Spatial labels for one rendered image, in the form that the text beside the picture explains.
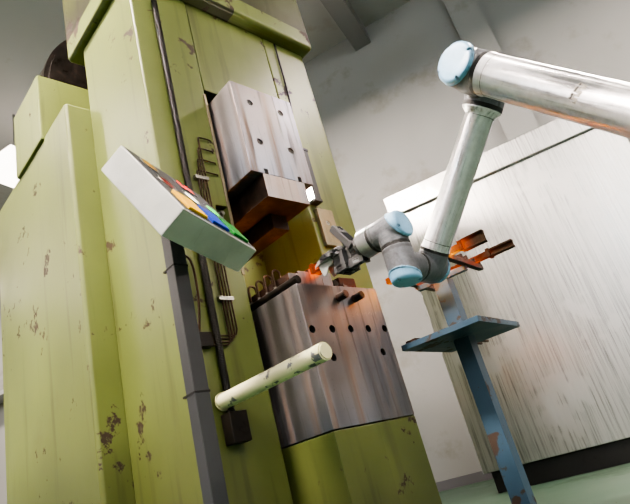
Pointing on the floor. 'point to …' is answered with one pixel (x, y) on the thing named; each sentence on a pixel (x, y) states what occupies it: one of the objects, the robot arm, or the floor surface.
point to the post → (195, 377)
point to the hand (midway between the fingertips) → (319, 265)
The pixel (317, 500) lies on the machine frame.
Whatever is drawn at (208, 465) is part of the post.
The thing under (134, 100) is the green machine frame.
